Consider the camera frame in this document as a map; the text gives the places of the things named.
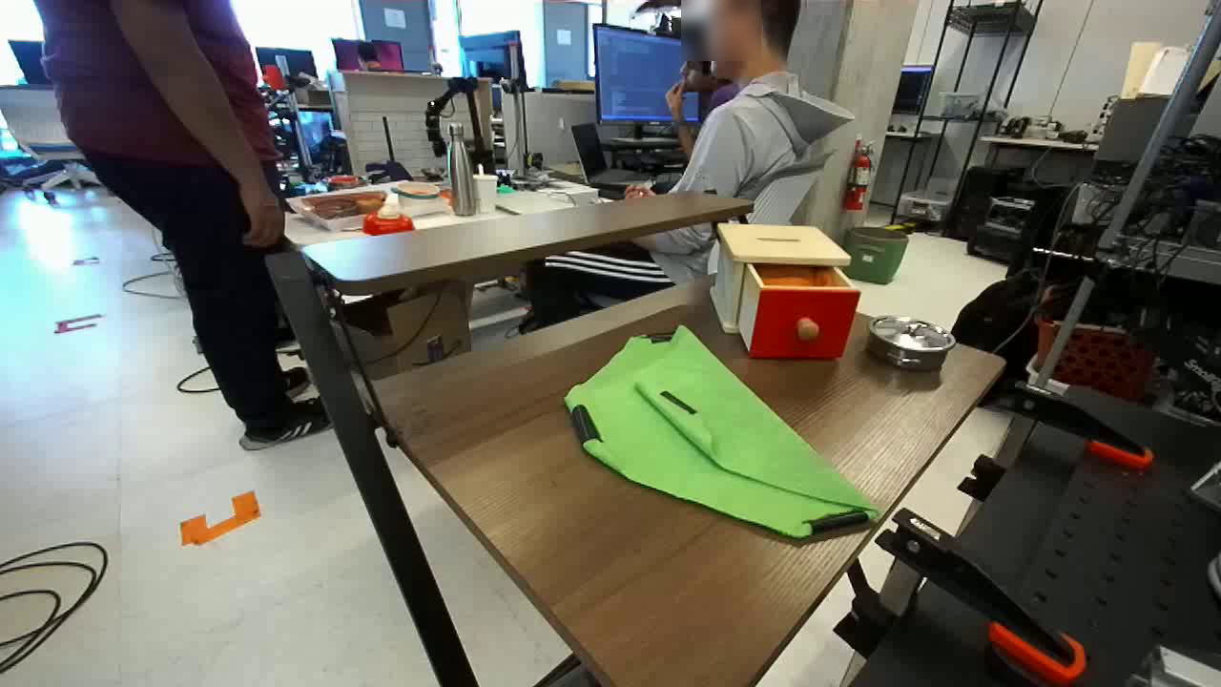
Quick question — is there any green cloth bag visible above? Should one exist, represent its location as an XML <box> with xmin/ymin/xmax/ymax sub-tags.
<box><xmin>566</xmin><ymin>326</ymin><xmax>879</xmax><ymax>541</ymax></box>

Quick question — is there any small steel pot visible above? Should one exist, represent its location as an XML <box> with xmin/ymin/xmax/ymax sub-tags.
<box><xmin>865</xmin><ymin>317</ymin><xmax>955</xmax><ymax>370</ymax></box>

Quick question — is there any cardboard box under table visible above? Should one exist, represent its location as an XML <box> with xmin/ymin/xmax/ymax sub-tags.
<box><xmin>339</xmin><ymin>284</ymin><xmax>474</xmax><ymax>378</ymax></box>

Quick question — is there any black perforated workbench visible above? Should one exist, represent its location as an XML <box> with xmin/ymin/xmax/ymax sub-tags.
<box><xmin>838</xmin><ymin>389</ymin><xmax>1221</xmax><ymax>687</ymax></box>

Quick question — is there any standing person in maroon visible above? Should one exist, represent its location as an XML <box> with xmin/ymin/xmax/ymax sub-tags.
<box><xmin>35</xmin><ymin>0</ymin><xmax>328</xmax><ymax>449</ymax></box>

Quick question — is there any computer monitor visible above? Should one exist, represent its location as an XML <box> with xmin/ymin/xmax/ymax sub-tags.
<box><xmin>594</xmin><ymin>23</ymin><xmax>685</xmax><ymax>127</ymax></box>

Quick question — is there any orange-tipped black clamp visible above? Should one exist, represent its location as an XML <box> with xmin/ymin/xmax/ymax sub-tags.
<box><xmin>1010</xmin><ymin>387</ymin><xmax>1157</xmax><ymax>473</ymax></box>
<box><xmin>879</xmin><ymin>507</ymin><xmax>1089</xmax><ymax>687</ymax></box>

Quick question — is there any black floor cable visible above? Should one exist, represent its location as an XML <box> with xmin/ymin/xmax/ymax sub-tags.
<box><xmin>0</xmin><ymin>539</ymin><xmax>116</xmax><ymax>679</ymax></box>

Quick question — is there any seated person in grey hoodie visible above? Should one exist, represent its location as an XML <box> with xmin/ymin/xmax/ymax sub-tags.
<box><xmin>523</xmin><ymin>0</ymin><xmax>858</xmax><ymax>334</ymax></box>

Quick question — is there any light wooden box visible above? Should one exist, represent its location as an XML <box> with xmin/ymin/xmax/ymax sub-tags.
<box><xmin>711</xmin><ymin>220</ymin><xmax>852</xmax><ymax>331</ymax></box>

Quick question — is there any green basket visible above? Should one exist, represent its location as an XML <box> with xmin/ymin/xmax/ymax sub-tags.
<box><xmin>842</xmin><ymin>225</ymin><xmax>908</xmax><ymax>284</ymax></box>

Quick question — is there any orange-tipped black clamp near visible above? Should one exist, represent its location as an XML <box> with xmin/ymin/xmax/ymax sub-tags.
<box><xmin>879</xmin><ymin>507</ymin><xmax>1089</xmax><ymax>687</ymax></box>

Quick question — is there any steel water bottle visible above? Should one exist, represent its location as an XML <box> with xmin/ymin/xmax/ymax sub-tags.
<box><xmin>446</xmin><ymin>117</ymin><xmax>476</xmax><ymax>216</ymax></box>

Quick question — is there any orange object on table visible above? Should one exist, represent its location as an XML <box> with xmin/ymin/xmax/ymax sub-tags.
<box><xmin>362</xmin><ymin>215</ymin><xmax>417</xmax><ymax>238</ymax></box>

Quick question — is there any orange-tipped black clamp far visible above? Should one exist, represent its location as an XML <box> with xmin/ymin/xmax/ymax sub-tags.
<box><xmin>1010</xmin><ymin>387</ymin><xmax>1157</xmax><ymax>473</ymax></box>

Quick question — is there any red fire extinguisher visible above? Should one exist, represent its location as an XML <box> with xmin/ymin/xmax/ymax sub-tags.
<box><xmin>842</xmin><ymin>140</ymin><xmax>874</xmax><ymax>215</ymax></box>

